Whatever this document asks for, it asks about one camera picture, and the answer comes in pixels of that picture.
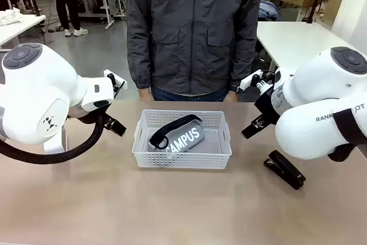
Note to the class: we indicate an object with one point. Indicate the white table with cloth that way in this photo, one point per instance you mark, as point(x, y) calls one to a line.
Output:
point(17, 28)

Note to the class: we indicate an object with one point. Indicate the crumpled white cloth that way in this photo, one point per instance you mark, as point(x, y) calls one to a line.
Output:
point(10, 17)

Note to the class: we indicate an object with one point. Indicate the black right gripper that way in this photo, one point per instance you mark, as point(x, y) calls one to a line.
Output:
point(268, 104)

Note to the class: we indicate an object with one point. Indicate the white perforated plastic basket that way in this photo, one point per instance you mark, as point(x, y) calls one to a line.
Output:
point(183, 159)

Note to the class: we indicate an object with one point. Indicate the blue jeans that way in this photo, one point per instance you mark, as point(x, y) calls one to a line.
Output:
point(189, 97)

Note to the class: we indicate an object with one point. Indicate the blue clothing pile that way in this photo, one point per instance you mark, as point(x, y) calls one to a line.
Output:
point(269, 11)

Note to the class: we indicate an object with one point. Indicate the black stapler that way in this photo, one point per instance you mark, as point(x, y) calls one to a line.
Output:
point(284, 169)

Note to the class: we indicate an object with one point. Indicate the dark wristwatch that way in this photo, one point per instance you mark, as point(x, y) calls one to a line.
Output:
point(235, 88)

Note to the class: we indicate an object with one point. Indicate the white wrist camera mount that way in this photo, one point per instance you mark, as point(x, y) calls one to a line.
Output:
point(249, 81)
point(114, 80)

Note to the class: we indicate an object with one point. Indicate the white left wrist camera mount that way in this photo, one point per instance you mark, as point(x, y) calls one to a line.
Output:
point(114, 80)

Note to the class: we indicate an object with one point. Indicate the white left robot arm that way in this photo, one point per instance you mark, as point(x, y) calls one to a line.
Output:
point(43, 90)

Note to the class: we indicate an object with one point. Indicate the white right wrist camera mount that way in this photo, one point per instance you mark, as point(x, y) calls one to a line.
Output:
point(249, 81)

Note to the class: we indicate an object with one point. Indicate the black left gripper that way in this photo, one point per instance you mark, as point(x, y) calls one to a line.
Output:
point(86, 117)

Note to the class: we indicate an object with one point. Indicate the grey CAMPUS pencil case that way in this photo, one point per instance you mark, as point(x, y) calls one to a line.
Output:
point(186, 137)

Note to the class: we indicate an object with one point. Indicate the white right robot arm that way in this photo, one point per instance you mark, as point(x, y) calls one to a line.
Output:
point(315, 113)

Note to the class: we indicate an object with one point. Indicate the person's right hand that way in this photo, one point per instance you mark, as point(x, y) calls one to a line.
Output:
point(145, 95)

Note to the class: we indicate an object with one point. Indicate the large white table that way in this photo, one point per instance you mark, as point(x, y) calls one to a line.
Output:
point(295, 38)

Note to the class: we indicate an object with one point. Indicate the person's left hand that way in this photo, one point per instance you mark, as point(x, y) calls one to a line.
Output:
point(232, 98)

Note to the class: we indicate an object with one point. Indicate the dark grey zip jacket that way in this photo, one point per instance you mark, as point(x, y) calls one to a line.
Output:
point(192, 32)

